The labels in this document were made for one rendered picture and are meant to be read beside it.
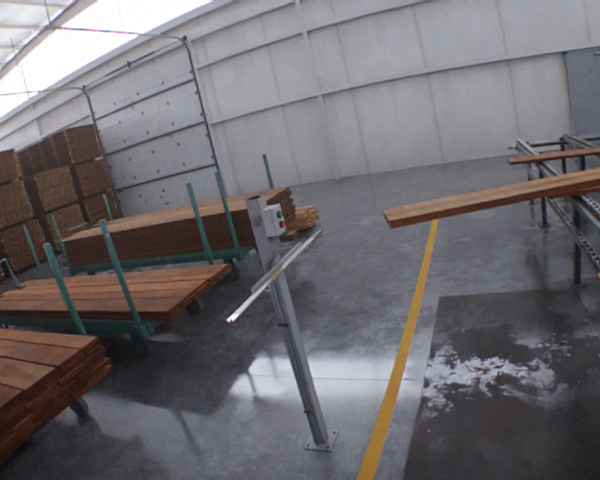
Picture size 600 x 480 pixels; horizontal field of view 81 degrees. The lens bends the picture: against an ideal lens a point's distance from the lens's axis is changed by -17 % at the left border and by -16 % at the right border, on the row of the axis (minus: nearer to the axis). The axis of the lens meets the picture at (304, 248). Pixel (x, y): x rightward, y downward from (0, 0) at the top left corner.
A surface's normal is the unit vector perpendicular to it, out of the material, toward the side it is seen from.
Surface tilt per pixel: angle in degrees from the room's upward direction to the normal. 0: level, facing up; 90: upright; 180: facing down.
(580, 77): 90
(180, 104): 90
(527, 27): 90
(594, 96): 90
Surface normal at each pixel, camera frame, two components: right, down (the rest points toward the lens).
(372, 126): -0.38, 0.33
